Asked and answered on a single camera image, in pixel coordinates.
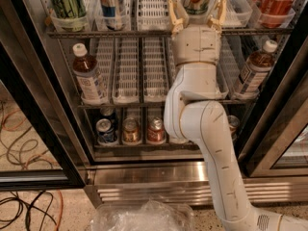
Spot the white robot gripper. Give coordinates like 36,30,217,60
167,0,227,65

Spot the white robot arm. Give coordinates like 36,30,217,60
164,0,308,231

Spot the red coca-cola can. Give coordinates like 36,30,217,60
252,0,295,28

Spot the orange gold soda can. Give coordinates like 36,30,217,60
227,115,240,141

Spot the red soda can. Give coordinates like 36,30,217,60
147,117,165,142

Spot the brown gold soda can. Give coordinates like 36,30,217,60
123,117,140,143

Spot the blue can behind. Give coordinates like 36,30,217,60
100,107,116,120

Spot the green tall can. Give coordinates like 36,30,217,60
51,0,87,32

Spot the blue pepsi can front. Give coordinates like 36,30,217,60
95,118,116,144

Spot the right fridge glass door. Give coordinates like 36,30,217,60
247,45,308,177

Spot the open fridge glass door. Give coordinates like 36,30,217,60
0,0,88,191

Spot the right tea bottle white cap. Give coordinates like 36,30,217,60
234,39,278,100

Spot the tea bottle white cap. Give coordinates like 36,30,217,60
73,43,107,105
234,39,278,100

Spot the left tea bottle white cap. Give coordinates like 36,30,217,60
73,43,107,105

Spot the clear plastic bin with bag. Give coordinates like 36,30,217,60
90,200,194,231

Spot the top wire shelf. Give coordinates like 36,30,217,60
47,28,293,39

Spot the wire shelf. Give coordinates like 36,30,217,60
47,28,293,39
77,99,256,109

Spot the middle wire shelf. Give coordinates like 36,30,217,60
77,99,256,109

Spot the orange floor cable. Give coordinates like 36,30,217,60
0,101,64,231

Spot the black floor cable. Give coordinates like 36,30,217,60
0,190,58,231

